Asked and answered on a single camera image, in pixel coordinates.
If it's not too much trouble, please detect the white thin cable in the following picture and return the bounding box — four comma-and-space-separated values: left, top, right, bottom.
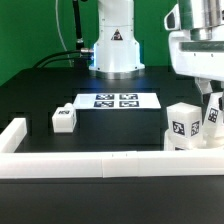
55, 0, 73, 68

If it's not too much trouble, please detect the white U-shaped obstacle fence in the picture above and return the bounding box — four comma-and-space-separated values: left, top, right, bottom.
0, 118, 224, 179

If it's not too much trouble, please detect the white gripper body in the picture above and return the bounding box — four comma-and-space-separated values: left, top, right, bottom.
164, 4, 224, 81

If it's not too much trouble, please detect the black cable lower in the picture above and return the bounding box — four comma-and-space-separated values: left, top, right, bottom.
39, 55, 94, 69

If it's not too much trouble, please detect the white round stool seat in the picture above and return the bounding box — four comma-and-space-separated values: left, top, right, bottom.
164, 130, 224, 151

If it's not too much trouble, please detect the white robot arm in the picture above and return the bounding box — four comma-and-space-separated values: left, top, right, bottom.
89, 0, 224, 94

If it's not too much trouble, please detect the black cable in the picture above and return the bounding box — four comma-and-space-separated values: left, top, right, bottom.
39, 55, 94, 69
32, 50, 94, 70

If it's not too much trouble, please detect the white fiducial marker sheet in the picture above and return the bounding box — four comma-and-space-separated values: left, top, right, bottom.
73, 93, 161, 109

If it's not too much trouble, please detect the black cable upper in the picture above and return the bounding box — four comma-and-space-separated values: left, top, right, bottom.
32, 50, 94, 70

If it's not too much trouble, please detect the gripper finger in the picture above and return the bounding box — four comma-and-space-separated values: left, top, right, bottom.
195, 77, 213, 97

